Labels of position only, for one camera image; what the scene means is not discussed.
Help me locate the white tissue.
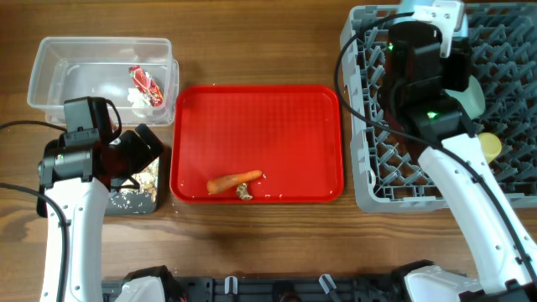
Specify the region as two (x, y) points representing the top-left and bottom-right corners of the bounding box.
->
(128, 88), (152, 118)

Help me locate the red snack wrapper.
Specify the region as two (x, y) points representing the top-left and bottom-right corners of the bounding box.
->
(128, 65), (164, 107)

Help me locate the orange carrot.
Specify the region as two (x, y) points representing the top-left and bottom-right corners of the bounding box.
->
(206, 170), (263, 195)

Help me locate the brown ginger piece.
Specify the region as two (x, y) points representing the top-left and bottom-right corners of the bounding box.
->
(236, 183), (253, 200)

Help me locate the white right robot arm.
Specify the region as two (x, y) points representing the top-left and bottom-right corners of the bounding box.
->
(393, 38), (536, 301)

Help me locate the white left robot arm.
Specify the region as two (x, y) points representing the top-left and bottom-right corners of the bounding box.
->
(39, 124), (164, 301)

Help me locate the black waste tray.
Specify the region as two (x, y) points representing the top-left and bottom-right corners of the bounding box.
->
(36, 136), (161, 218)

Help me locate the grey dishwasher rack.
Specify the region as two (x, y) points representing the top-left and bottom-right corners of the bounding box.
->
(340, 3), (536, 212)

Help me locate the clear plastic waste bin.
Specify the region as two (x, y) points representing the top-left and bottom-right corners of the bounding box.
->
(27, 37), (180, 127)

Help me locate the red serving tray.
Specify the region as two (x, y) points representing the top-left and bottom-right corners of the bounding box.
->
(169, 86), (344, 204)

